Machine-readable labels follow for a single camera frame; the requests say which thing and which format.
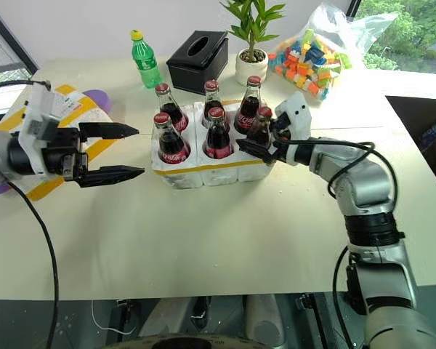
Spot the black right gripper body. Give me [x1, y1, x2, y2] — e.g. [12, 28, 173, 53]
[270, 113, 294, 161]

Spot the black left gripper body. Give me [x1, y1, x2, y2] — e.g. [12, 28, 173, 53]
[43, 127, 90, 182]

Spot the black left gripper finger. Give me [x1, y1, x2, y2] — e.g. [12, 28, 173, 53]
[78, 121, 140, 143]
[73, 165, 147, 189]

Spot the glass cola bottle red cap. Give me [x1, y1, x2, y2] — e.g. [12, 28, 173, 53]
[203, 106, 235, 160]
[233, 75, 265, 137]
[246, 106, 276, 151]
[201, 79, 227, 127]
[153, 112, 192, 164]
[154, 83, 189, 135]

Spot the white foam crate yellow tape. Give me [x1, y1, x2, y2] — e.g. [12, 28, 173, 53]
[150, 100, 278, 190]

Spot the black tissue box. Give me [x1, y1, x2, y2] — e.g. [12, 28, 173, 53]
[166, 30, 230, 97]

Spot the purple plastic tray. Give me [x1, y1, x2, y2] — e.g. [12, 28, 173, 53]
[0, 89, 115, 198]

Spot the green plant in white pot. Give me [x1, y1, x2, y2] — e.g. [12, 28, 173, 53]
[219, 0, 286, 88]

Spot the plastic bag of colourful blocks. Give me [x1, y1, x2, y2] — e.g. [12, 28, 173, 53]
[267, 1, 401, 105]

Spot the green soda bottle yellow cap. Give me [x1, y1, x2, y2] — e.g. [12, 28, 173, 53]
[130, 29, 165, 90]

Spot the grey rounded shape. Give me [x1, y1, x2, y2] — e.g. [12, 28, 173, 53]
[244, 293, 287, 349]

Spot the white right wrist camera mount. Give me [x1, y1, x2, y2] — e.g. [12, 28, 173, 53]
[274, 90, 312, 147]

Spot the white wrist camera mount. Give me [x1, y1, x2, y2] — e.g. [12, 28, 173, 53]
[274, 90, 312, 147]
[17, 81, 82, 177]

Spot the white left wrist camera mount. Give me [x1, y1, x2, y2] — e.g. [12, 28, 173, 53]
[17, 81, 82, 177]

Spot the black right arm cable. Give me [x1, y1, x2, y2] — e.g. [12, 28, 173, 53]
[275, 139, 400, 349]

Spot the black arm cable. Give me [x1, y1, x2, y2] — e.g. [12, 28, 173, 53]
[275, 139, 400, 349]
[0, 79, 61, 349]

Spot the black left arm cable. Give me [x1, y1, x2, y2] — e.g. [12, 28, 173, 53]
[0, 79, 61, 349]

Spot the thin white cable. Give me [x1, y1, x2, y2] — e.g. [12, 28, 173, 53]
[90, 299, 138, 336]

